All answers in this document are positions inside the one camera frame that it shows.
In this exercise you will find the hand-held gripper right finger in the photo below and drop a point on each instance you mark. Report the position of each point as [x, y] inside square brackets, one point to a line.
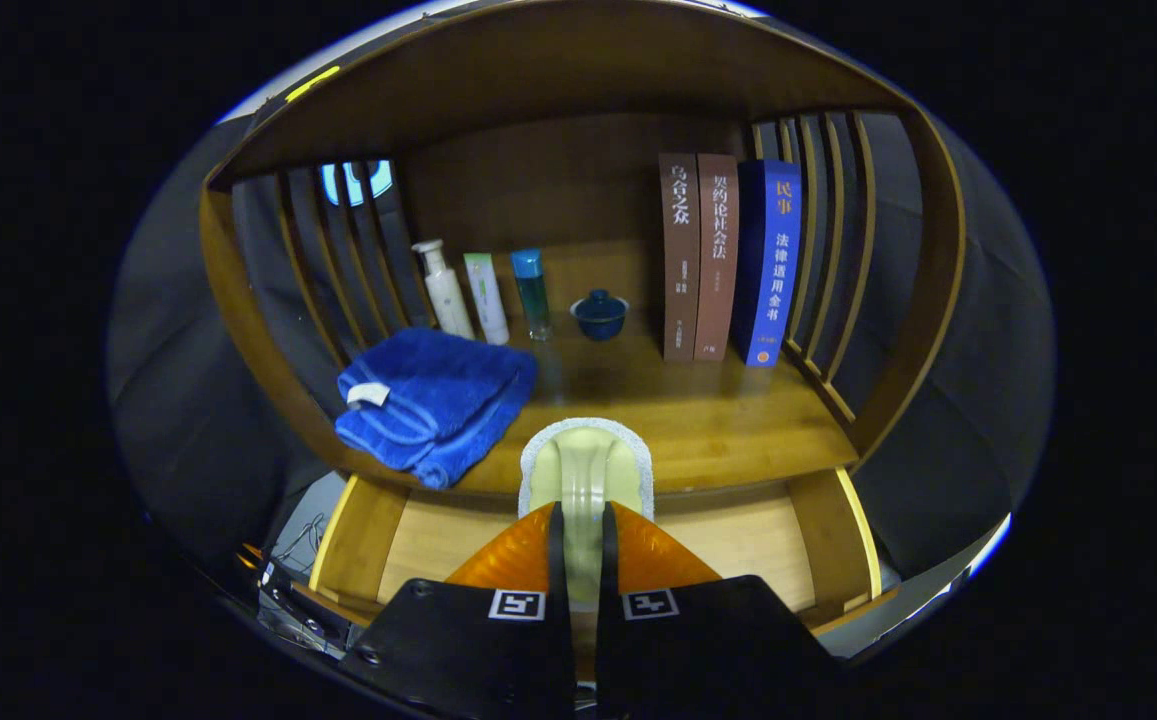
[718, 650]

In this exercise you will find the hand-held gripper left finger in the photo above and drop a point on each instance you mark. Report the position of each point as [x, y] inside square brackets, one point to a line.
[458, 650]

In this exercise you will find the cream brush with white base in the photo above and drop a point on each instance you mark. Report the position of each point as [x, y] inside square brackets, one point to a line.
[588, 470]

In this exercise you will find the wooden countertop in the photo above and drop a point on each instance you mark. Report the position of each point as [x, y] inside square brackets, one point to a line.
[718, 420]

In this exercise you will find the brown wooden cabinet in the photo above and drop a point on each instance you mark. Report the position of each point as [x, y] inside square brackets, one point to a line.
[558, 190]

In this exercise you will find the folded blue towel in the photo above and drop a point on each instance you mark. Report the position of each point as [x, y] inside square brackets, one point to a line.
[438, 400]

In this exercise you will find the white green tube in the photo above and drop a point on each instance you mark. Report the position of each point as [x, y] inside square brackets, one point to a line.
[486, 300]

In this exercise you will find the dark blue lidded teacup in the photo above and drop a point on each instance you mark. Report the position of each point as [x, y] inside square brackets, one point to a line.
[599, 318]

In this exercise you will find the white pump bottle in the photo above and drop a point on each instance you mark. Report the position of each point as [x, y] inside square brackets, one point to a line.
[446, 295]

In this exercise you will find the teal bottle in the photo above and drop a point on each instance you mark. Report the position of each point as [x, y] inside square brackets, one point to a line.
[533, 295]

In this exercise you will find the blue book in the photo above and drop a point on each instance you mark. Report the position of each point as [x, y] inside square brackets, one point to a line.
[770, 270]

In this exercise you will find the reddish brown book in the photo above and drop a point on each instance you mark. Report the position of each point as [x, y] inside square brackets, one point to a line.
[716, 260]

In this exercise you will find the dark brown book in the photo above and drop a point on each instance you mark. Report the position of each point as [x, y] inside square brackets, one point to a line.
[679, 260]

